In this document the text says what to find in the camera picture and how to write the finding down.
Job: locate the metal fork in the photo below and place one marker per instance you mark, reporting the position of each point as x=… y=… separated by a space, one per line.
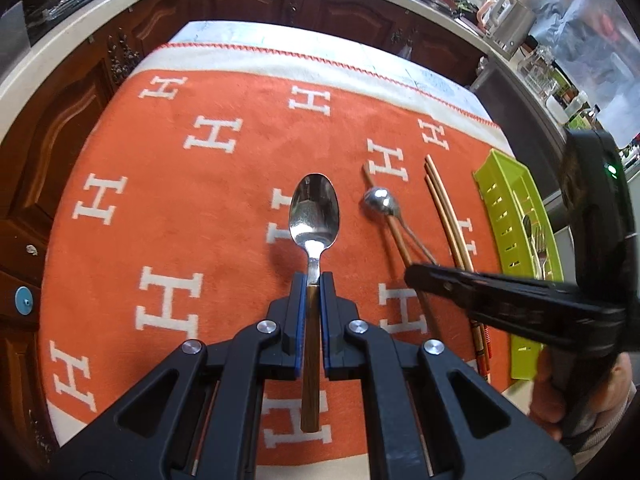
x=541 y=250

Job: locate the steel electric kettle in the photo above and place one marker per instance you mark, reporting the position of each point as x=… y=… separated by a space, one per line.
x=512 y=20

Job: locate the clear glass cups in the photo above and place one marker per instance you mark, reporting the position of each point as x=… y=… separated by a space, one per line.
x=537 y=67

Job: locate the orange printed blanket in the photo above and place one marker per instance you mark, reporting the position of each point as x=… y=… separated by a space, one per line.
x=200 y=210

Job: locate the clear plastic wall sheet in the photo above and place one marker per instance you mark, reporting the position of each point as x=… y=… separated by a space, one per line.
x=585 y=35

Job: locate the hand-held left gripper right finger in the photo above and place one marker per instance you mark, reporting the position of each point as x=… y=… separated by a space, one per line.
x=325 y=310

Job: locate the green plastic utensil tray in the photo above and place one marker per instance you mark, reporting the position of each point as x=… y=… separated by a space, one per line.
x=505 y=195

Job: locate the white kitchen countertop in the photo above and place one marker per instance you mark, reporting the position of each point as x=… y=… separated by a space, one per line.
x=75 y=25

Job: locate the hanging plastic bag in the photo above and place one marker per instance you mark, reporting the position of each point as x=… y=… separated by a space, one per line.
x=406 y=50

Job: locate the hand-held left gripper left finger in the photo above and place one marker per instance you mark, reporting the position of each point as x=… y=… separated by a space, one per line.
x=298 y=310

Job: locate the white plastic bottle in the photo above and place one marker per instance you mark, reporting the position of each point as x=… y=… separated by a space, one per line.
x=565 y=107

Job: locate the person's right hand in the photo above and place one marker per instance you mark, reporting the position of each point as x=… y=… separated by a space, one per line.
x=547 y=390

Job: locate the gas stove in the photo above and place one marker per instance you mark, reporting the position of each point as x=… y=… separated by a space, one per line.
x=60 y=2

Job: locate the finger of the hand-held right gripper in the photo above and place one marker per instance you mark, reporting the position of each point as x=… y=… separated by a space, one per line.
x=500 y=295

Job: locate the small metal spoon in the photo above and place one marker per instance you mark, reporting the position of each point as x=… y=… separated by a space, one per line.
x=380 y=202

